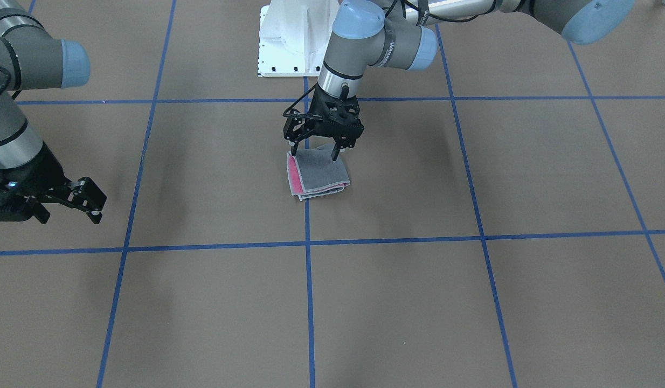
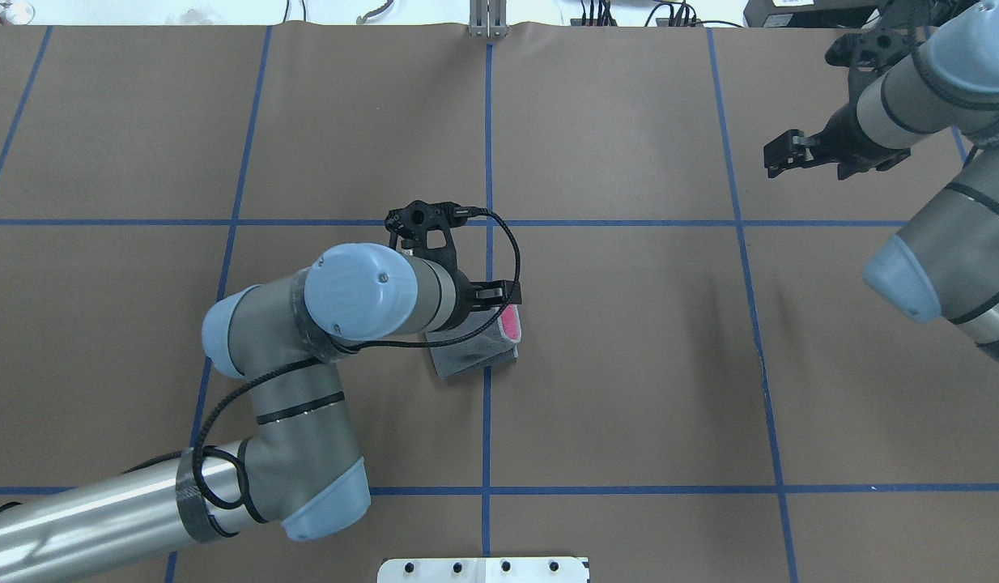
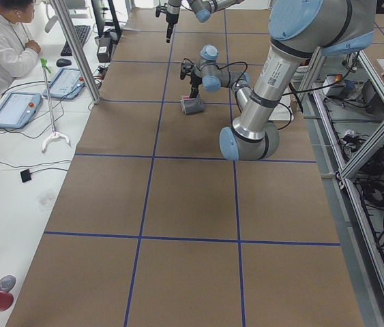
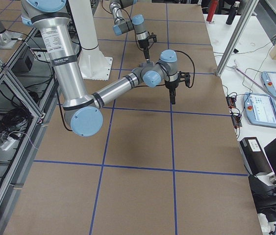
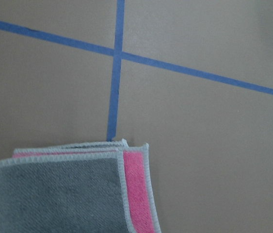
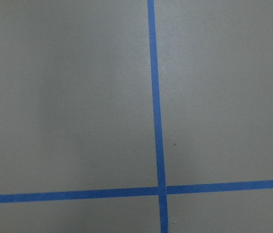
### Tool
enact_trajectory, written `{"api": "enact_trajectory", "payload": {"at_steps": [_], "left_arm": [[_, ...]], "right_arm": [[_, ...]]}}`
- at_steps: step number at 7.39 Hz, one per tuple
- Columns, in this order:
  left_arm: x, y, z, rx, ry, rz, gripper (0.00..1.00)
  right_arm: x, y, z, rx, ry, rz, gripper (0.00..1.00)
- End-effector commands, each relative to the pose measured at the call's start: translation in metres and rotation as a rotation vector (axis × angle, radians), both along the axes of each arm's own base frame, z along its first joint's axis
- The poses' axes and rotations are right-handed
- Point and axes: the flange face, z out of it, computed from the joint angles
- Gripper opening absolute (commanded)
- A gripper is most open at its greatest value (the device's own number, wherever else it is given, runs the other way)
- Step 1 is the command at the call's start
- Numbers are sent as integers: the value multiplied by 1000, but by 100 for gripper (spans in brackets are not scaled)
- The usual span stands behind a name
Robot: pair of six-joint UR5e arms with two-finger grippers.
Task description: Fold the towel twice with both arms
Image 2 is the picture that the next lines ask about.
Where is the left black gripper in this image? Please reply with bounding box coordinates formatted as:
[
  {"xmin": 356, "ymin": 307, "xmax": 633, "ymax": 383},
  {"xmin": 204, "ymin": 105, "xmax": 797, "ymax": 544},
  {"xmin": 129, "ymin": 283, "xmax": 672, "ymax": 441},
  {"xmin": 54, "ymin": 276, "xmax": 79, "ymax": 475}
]
[{"xmin": 450, "ymin": 270, "xmax": 522, "ymax": 331}]

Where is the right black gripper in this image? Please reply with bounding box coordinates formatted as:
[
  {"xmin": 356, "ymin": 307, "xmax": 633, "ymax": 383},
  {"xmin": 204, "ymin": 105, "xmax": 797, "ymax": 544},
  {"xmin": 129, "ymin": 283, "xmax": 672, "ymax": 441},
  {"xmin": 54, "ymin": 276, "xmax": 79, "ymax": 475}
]
[{"xmin": 763, "ymin": 104, "xmax": 912, "ymax": 181}]

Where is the pink square towel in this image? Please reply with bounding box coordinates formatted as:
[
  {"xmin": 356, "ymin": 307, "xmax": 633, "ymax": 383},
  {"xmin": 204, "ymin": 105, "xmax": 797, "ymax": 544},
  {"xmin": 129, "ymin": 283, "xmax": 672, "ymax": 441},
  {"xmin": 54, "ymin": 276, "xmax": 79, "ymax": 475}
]
[{"xmin": 423, "ymin": 306, "xmax": 523, "ymax": 381}]

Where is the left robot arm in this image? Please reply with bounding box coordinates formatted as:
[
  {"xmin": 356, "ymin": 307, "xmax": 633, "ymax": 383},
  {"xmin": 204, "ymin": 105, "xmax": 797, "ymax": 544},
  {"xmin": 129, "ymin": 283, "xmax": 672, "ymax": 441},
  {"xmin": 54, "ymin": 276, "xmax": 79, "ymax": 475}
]
[{"xmin": 0, "ymin": 243, "xmax": 521, "ymax": 582}]

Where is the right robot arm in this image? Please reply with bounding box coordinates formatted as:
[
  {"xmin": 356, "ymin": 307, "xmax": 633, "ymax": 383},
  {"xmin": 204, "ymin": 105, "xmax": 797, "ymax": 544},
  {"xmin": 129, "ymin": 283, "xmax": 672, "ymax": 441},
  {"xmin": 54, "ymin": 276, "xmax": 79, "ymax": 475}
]
[{"xmin": 763, "ymin": 1, "xmax": 999, "ymax": 363}]

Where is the black printer box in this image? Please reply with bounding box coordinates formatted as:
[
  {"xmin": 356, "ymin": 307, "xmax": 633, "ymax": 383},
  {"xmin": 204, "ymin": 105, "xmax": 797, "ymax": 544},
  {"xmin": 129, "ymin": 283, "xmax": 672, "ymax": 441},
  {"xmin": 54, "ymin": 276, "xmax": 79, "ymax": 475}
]
[{"xmin": 742, "ymin": 1, "xmax": 881, "ymax": 29}]

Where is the aluminium frame post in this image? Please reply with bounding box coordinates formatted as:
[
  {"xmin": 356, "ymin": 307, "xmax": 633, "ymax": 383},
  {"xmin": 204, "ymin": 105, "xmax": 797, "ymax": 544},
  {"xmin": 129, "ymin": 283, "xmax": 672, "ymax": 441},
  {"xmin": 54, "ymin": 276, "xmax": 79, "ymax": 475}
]
[{"xmin": 467, "ymin": 0, "xmax": 509, "ymax": 40}]

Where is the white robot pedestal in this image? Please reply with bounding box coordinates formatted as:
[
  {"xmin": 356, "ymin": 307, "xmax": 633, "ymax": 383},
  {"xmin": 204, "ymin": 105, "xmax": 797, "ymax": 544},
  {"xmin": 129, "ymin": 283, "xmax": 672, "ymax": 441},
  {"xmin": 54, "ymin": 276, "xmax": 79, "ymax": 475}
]
[{"xmin": 376, "ymin": 556, "xmax": 592, "ymax": 582}]

